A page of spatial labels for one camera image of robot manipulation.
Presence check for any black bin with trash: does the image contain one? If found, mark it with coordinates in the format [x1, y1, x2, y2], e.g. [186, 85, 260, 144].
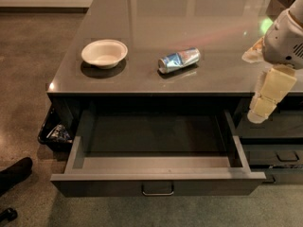
[38, 106, 73, 152]

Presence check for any grey right lower drawer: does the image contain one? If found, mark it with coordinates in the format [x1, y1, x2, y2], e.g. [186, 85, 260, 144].
[242, 144, 303, 166]

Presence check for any small black object on floor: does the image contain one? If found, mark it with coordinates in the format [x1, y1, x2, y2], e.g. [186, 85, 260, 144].
[0, 208, 18, 221]

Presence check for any white paper bowl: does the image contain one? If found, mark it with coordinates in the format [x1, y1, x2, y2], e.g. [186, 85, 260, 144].
[81, 40, 128, 68]

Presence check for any crushed blue silver can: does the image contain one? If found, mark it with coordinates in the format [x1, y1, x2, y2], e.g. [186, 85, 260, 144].
[158, 47, 201, 74]

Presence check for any grey drawer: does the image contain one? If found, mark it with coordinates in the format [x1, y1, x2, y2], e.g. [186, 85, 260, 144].
[242, 144, 303, 166]
[263, 168, 303, 184]
[51, 110, 265, 197]

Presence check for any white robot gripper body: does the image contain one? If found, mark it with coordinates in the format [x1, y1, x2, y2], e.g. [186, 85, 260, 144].
[262, 9, 303, 70]

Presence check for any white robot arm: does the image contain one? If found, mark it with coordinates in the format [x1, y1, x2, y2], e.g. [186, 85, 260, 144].
[242, 0, 303, 124]

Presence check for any black shoe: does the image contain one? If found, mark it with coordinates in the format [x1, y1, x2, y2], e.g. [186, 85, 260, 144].
[0, 157, 33, 196]

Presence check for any grey drawer cabinet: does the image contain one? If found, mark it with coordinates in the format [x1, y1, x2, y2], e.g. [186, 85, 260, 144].
[46, 0, 303, 185]

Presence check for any grey top drawer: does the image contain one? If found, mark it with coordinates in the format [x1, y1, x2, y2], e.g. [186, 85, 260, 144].
[51, 110, 265, 197]

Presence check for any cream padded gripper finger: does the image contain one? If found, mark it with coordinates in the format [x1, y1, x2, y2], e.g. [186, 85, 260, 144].
[241, 37, 263, 63]
[247, 64, 296, 124]

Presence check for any grey right bottom drawer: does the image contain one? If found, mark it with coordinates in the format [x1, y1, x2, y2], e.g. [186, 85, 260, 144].
[263, 168, 303, 184]

